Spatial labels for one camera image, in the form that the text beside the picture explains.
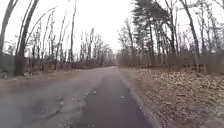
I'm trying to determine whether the grey asphalt road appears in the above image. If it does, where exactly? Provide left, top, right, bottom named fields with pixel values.
left=0, top=66, right=164, bottom=128

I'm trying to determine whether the wood with pines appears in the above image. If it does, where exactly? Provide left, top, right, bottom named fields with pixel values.
left=115, top=0, right=224, bottom=75

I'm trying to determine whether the bare wood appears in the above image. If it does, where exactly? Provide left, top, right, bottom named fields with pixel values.
left=0, top=0, right=117, bottom=78

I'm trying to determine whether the leaf-covered ground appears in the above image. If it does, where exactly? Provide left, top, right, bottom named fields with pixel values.
left=118, top=66, right=224, bottom=128

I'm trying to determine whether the leaf-strewn verge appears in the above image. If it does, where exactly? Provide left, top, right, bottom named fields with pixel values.
left=0, top=67, right=101, bottom=88

